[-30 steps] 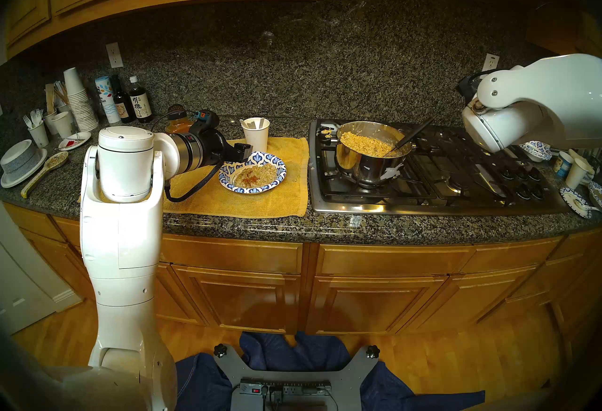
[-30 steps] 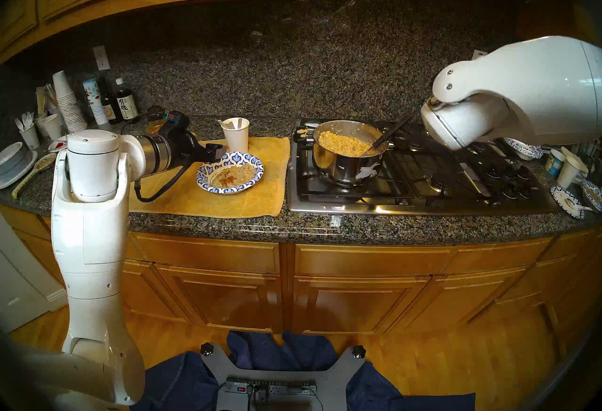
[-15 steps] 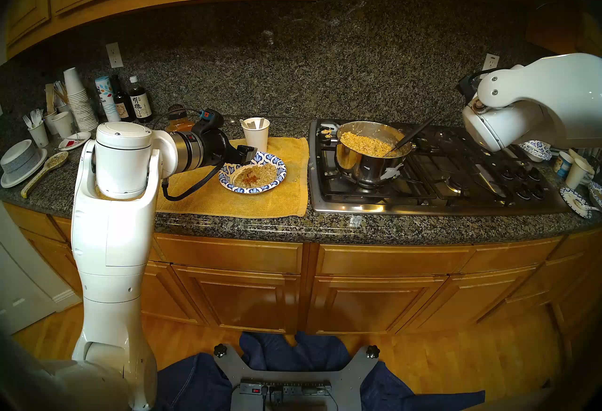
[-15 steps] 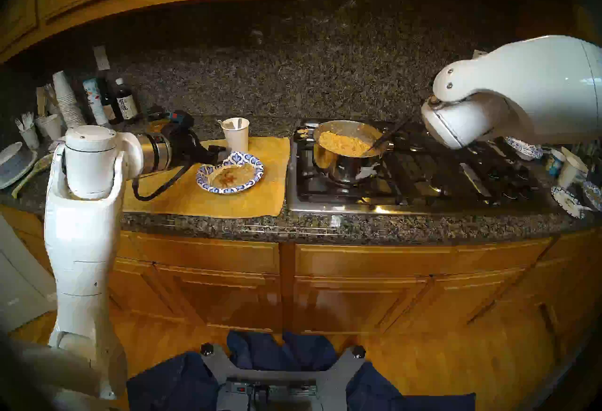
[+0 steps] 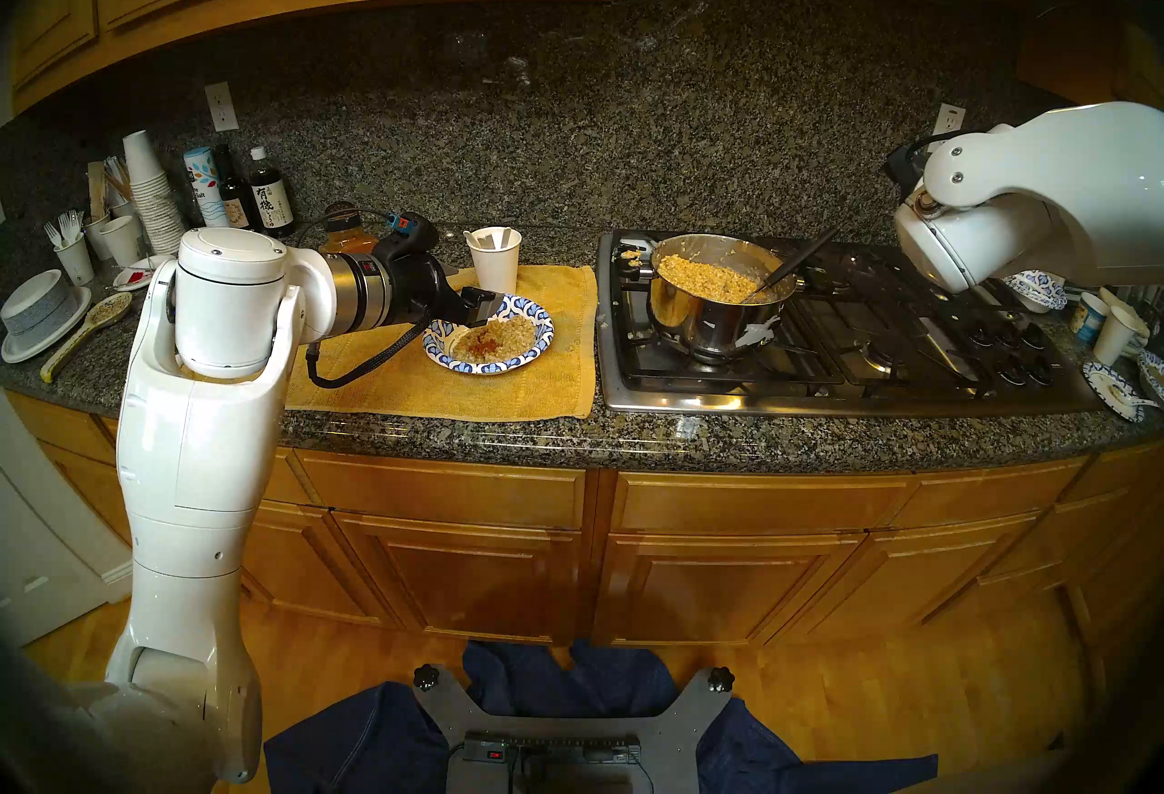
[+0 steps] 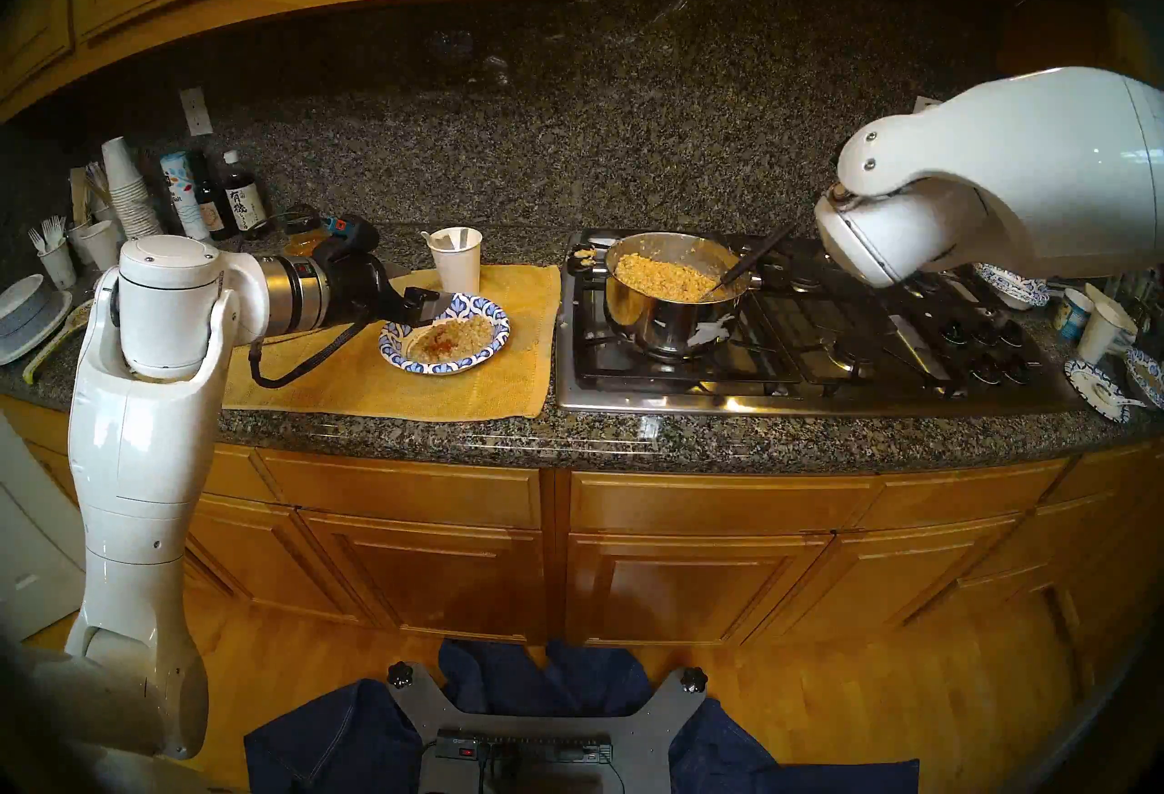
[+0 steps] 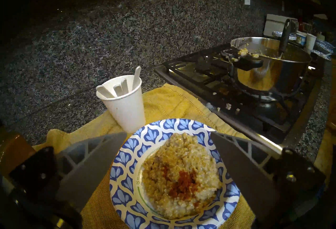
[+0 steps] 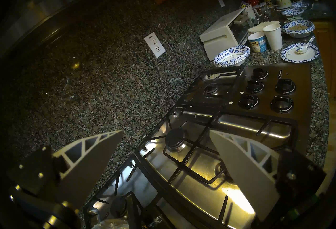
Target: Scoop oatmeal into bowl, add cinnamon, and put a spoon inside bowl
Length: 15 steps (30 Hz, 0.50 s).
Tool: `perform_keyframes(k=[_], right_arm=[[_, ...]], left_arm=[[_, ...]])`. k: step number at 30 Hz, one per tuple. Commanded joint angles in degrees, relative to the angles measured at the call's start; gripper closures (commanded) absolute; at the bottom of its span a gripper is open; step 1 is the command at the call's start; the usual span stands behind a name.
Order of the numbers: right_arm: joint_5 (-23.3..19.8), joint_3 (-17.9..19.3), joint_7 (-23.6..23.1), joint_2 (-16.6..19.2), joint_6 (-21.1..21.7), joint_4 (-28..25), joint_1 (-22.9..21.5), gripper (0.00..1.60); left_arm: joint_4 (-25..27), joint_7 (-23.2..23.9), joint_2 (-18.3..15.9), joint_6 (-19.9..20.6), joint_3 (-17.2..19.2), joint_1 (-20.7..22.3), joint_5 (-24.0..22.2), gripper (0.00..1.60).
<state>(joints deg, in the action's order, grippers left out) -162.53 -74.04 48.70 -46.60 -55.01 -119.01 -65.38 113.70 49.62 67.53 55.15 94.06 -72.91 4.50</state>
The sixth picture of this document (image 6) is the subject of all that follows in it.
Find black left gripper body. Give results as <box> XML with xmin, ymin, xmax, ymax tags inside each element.
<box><xmin>318</xmin><ymin>254</ymin><xmax>410</xmax><ymax>331</ymax></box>

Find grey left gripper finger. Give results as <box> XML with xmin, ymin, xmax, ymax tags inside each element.
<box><xmin>400</xmin><ymin>288</ymin><xmax>453</xmax><ymax>328</ymax></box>

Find ground cinnamon jar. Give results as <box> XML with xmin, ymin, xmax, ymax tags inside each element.
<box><xmin>282</xmin><ymin>206</ymin><xmax>328</xmax><ymax>257</ymax></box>

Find black handled ladle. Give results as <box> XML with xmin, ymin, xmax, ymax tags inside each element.
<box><xmin>705</xmin><ymin>224</ymin><xmax>797</xmax><ymax>300</ymax></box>

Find scooped oatmeal portion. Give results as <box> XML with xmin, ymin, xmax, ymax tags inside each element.
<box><xmin>409</xmin><ymin>315</ymin><xmax>497</xmax><ymax>364</ymax></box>

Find blue patterned paper bowl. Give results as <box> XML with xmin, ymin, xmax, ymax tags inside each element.
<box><xmin>379</xmin><ymin>292</ymin><xmax>512</xmax><ymax>375</ymax></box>

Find oatmeal in saucepan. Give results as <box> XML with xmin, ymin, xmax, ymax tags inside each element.
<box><xmin>616</xmin><ymin>251</ymin><xmax>719</xmax><ymax>302</ymax></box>

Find wooden spoon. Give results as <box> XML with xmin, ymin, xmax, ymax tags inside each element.
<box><xmin>23</xmin><ymin>297</ymin><xmax>96</xmax><ymax>385</ymax></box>

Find blue patterned bowl with food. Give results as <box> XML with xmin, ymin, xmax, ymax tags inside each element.
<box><xmin>1123</xmin><ymin>347</ymin><xmax>1164</xmax><ymax>409</ymax></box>

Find white paper cup with spoons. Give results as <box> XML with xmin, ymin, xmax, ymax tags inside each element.
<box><xmin>429</xmin><ymin>226</ymin><xmax>484</xmax><ymax>295</ymax></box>

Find yellow terry towel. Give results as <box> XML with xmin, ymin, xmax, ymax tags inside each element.
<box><xmin>223</xmin><ymin>263</ymin><xmax>562</xmax><ymax>422</ymax></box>

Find soy sauce bottle white cap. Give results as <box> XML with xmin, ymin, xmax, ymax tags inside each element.
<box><xmin>223</xmin><ymin>150</ymin><xmax>272</xmax><ymax>239</ymax></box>

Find dark oil bottle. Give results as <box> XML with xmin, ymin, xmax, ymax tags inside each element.
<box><xmin>189</xmin><ymin>150</ymin><xmax>239</xmax><ymax>241</ymax></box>

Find white salt canister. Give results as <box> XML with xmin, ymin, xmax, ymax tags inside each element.
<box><xmin>160</xmin><ymin>151</ymin><xmax>212</xmax><ymax>243</ymax></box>

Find stainless steel saucepan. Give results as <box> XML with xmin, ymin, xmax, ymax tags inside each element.
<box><xmin>568</xmin><ymin>231</ymin><xmax>763</xmax><ymax>359</ymax></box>

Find stack of white paper cups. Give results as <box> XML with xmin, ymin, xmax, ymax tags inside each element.
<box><xmin>101</xmin><ymin>135</ymin><xmax>166</xmax><ymax>240</ymax></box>

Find white paper cup with forks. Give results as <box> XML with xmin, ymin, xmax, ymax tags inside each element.
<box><xmin>38</xmin><ymin>240</ymin><xmax>78</xmax><ymax>290</ymax></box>

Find large white plate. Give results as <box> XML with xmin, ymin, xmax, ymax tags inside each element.
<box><xmin>0</xmin><ymin>290</ymin><xmax>74</xmax><ymax>366</ymax></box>

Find wooden lower cabinets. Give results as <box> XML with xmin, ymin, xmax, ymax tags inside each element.
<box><xmin>0</xmin><ymin>392</ymin><xmax>1129</xmax><ymax>648</ymax></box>

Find grey stack of paper plates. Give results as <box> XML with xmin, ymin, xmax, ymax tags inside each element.
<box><xmin>0</xmin><ymin>274</ymin><xmax>55</xmax><ymax>343</ymax></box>

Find stainless gas cooktop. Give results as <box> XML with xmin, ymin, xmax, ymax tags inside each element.
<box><xmin>555</xmin><ymin>230</ymin><xmax>1079</xmax><ymax>416</ymax></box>

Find dark blue denim cloth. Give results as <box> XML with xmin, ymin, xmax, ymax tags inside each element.
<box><xmin>244</xmin><ymin>639</ymin><xmax>919</xmax><ymax>794</ymax></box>

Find stack of blue patterned bowls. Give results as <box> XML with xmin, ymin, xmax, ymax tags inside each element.
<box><xmin>975</xmin><ymin>263</ymin><xmax>1051</xmax><ymax>310</ymax></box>

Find small printed food tub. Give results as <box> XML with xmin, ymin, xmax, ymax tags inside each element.
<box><xmin>1053</xmin><ymin>288</ymin><xmax>1095</xmax><ymax>341</ymax></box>

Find blue patterned paper plate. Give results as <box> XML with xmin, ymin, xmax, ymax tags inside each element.
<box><xmin>1064</xmin><ymin>359</ymin><xmax>1133</xmax><ymax>423</ymax></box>

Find dark wooden corner cabinet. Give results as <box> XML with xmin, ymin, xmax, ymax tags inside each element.
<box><xmin>996</xmin><ymin>0</ymin><xmax>1164</xmax><ymax>93</ymax></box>

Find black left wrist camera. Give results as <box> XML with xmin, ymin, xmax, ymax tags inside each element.
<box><xmin>314</xmin><ymin>215</ymin><xmax>381</xmax><ymax>257</ymax></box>

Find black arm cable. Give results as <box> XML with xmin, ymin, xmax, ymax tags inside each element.
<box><xmin>247</xmin><ymin>310</ymin><xmax>376</xmax><ymax>390</ymax></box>

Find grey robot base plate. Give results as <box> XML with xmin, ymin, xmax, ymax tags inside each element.
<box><xmin>386</xmin><ymin>660</ymin><xmax>708</xmax><ymax>794</ymax></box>

